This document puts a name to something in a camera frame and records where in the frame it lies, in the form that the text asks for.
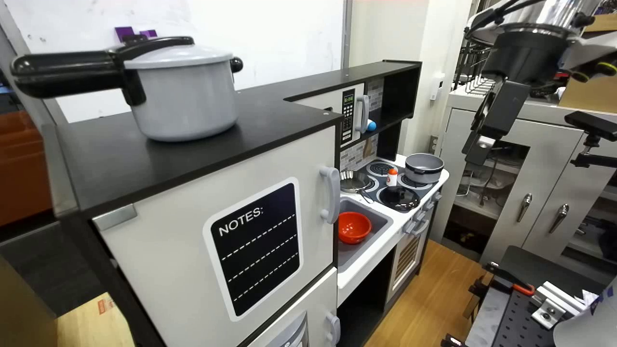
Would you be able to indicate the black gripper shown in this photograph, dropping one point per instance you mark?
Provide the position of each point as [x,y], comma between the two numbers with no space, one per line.
[493,119]

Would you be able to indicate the grey toy pot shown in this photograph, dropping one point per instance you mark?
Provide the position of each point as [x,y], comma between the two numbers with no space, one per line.
[422,167]

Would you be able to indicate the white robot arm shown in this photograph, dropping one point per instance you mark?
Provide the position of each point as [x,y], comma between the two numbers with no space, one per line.
[528,43]

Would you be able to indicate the grey metal cabinet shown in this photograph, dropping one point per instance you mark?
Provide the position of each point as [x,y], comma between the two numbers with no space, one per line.
[526,194]

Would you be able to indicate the blue white cylinder toy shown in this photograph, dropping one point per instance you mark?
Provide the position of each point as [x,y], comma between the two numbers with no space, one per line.
[370,126]

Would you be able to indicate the orange bowl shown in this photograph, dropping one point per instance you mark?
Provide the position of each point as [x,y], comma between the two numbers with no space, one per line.
[353,228]

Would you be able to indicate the black perforated board with clamps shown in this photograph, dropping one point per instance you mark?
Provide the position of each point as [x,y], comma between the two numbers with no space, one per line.
[532,302]

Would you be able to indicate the toy kitchen play set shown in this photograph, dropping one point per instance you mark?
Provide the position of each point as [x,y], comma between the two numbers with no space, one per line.
[227,242]

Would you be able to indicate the cardboard box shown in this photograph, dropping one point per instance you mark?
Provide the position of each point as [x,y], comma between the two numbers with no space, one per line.
[96,323]

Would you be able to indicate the black camera stand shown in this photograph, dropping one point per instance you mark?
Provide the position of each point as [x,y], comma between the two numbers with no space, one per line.
[596,130]

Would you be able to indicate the white pressure cooker black handle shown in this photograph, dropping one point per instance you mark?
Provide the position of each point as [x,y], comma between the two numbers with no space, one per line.
[175,90]

